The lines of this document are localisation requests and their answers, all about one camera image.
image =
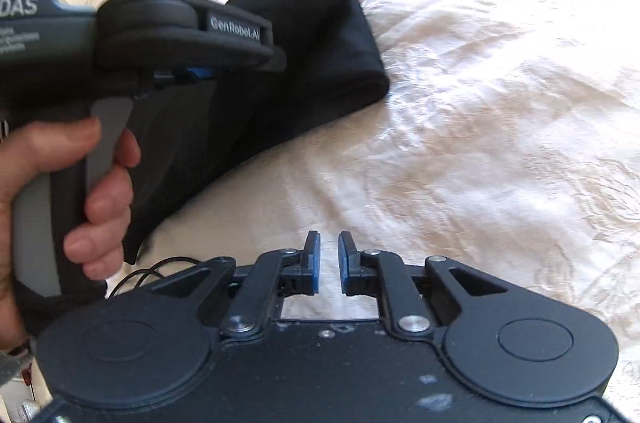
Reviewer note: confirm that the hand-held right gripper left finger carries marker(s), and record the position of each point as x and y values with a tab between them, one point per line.
314	268

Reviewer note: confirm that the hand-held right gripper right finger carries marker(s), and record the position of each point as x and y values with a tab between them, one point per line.
344	268

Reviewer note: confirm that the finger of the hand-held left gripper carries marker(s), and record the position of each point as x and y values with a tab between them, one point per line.
235	53

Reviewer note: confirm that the black pants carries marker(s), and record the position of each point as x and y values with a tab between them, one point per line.
300	53

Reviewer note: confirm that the person's left hand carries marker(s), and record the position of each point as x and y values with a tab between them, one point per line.
50	148

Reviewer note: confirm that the cream embroidered bedspread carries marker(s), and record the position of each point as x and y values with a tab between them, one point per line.
475	103

